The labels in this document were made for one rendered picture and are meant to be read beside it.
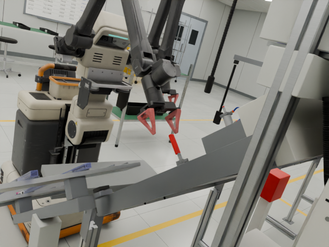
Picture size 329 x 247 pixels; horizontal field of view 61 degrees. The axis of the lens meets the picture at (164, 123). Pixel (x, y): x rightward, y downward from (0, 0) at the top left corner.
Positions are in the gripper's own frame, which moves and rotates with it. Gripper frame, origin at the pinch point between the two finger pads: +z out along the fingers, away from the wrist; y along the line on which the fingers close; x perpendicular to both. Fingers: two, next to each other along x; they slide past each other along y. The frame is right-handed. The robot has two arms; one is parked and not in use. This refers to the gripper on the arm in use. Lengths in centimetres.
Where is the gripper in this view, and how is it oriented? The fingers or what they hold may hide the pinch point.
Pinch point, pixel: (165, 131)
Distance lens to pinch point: 88.6
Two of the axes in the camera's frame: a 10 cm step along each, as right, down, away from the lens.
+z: 2.8, 9.1, -2.9
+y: 7.4, -0.1, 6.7
